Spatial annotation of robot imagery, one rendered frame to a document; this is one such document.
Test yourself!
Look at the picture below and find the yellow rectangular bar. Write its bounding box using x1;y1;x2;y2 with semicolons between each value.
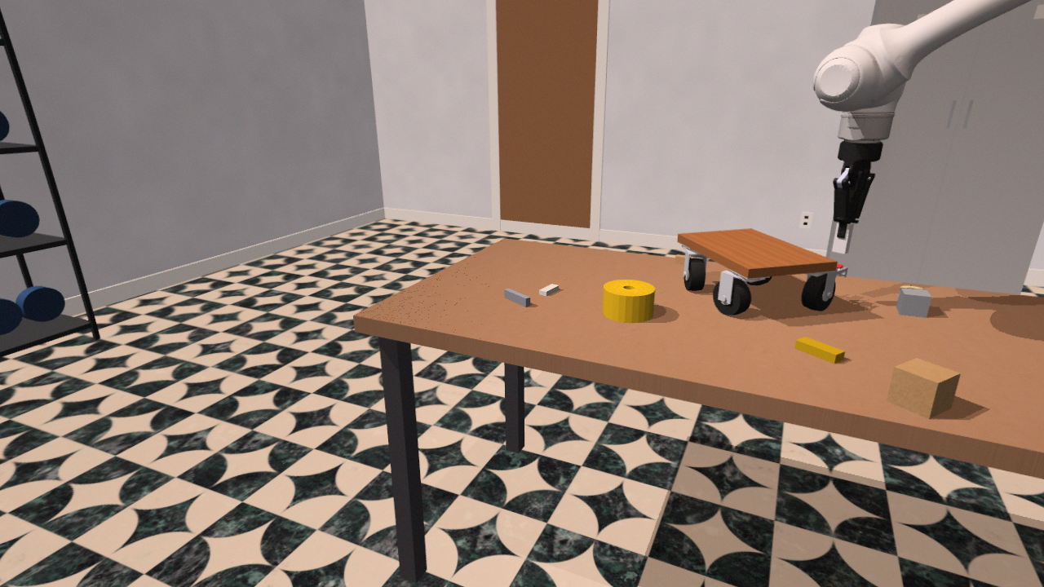
794;337;845;363

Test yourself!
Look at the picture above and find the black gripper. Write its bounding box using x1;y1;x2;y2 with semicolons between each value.
832;141;883;254

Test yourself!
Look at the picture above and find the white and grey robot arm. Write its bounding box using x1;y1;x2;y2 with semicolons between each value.
813;0;1033;143

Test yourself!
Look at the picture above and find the brown cardboard box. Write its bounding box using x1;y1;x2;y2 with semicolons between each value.
887;358;960;419

